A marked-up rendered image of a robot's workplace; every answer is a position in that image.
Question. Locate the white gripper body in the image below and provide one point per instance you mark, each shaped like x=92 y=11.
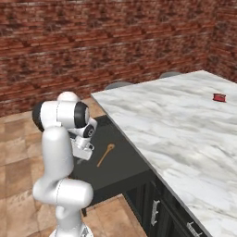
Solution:
x=83 y=153

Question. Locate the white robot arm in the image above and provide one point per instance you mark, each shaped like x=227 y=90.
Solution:
x=57 y=154

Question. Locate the wooden spoon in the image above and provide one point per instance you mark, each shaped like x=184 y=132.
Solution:
x=106 y=152

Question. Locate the dark open drawer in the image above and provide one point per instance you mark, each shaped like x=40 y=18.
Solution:
x=120 y=168

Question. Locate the grey stool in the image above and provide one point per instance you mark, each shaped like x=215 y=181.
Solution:
x=118 y=84
x=169 y=74

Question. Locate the dark cabinet door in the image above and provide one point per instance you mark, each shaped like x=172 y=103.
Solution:
x=185 y=227
x=145 y=209

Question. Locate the red round can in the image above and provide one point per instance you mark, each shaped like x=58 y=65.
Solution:
x=219 y=97

